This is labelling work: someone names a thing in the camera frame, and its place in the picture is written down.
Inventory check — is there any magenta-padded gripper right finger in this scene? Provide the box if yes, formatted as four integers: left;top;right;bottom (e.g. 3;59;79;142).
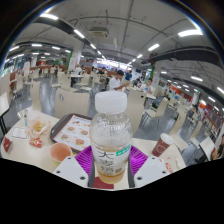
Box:
127;145;171;189

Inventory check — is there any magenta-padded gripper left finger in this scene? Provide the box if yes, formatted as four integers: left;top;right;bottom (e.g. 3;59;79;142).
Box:
52;144;97;189

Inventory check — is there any clear white-capped drink bottle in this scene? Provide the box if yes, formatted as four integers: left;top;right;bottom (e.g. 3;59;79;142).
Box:
89;90;134;185

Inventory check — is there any colourful sticker sheet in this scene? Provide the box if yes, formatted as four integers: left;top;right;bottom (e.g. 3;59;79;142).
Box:
163;158;178;174

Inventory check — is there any pale yellow mug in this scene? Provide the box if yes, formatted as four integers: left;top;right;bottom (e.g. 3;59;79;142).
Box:
49;142;73;163

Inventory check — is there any red paper cup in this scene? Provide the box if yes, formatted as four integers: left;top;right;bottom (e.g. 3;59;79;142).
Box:
151;132;174;158

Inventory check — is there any dark food tray with liner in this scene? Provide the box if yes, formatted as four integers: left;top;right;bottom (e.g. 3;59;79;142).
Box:
49;113;94;154

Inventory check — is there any small red sauce packet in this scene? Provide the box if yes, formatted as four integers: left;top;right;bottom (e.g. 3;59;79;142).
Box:
29;137;44;149

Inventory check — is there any clear bag of fried snacks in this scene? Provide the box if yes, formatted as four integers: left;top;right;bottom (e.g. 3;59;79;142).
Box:
28;118;53;141

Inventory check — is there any beige neighbouring table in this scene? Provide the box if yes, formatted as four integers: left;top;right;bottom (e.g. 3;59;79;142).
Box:
198;135;216;163
0;92;10;134

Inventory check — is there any white bordered card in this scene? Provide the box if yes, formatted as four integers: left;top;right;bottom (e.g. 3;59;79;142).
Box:
11;126;28;140

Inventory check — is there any group of beige chairs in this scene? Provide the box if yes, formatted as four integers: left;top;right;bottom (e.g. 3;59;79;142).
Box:
0;64;208;151

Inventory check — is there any small teal-liquid bottle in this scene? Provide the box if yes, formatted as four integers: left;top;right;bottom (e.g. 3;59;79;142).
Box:
23;109;29;128

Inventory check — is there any red folded box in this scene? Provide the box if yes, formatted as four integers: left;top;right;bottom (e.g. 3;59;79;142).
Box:
2;136;14;154

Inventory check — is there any person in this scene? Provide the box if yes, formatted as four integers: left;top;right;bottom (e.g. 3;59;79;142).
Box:
139;77;155;95
109;69;129;92
211;133;224;161

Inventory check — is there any ceiling air conditioner unit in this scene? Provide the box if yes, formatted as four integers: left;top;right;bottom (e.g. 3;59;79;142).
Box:
89;26;110;39

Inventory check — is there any group of ceiling lights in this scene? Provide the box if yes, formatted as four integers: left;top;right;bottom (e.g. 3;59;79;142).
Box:
3;12;224;104

